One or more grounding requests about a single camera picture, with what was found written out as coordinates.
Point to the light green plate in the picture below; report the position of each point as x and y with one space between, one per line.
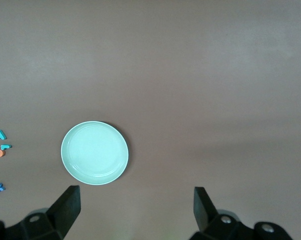
94 153

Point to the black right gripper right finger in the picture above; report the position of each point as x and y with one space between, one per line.
203 210

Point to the brown table cover sheet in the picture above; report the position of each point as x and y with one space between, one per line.
190 75

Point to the teal foam letter r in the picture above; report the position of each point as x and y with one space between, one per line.
6 146

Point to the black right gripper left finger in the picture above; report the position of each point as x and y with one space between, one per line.
65 207

